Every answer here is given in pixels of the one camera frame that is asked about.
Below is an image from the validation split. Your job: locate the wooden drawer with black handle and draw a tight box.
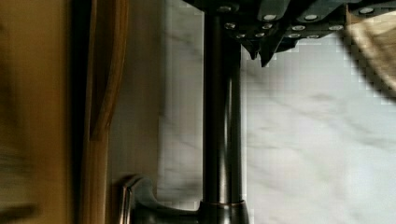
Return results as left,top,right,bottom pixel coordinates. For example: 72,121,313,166
1,0,248,224

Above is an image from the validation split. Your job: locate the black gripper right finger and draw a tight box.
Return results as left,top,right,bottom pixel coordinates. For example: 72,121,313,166
261,0,395,66

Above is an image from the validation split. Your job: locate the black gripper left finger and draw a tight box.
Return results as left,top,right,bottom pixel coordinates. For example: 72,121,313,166
183,0,291,60

